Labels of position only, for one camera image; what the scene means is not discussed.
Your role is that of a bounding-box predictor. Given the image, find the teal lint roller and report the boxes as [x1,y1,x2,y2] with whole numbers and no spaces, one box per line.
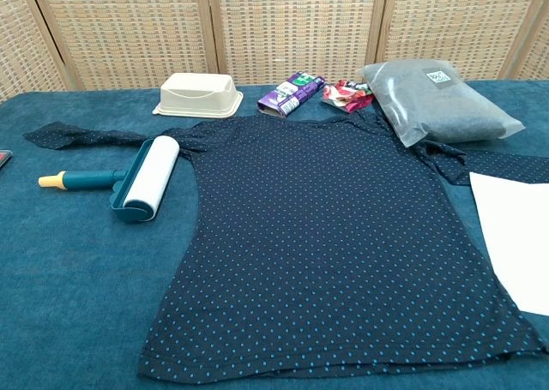
[37,135,181,225]

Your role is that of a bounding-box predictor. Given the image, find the dark polka dot shirt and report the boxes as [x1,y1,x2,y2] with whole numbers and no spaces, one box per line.
[21,114,549,386]

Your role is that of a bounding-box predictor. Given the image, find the purple drink carton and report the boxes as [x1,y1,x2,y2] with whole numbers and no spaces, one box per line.
[256,73,326,120]

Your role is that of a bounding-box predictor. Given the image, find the red floral pouch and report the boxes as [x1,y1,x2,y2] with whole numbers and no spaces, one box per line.
[321,79,375,114]

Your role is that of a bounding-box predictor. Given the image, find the beige plastic box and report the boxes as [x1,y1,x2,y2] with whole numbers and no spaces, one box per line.
[152,72,244,120]

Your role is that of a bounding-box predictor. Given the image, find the woven wicker folding screen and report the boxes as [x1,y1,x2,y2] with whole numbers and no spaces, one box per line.
[0,0,549,104]

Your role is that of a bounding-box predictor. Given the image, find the grey garment in plastic bag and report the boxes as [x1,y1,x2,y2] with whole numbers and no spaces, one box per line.
[355,58,526,148]

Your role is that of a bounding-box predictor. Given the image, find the teal table cover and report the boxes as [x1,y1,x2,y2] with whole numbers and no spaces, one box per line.
[0,79,549,390]

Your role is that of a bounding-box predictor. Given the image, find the white paper sheet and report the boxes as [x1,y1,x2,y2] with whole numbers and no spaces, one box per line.
[468,171,549,318]

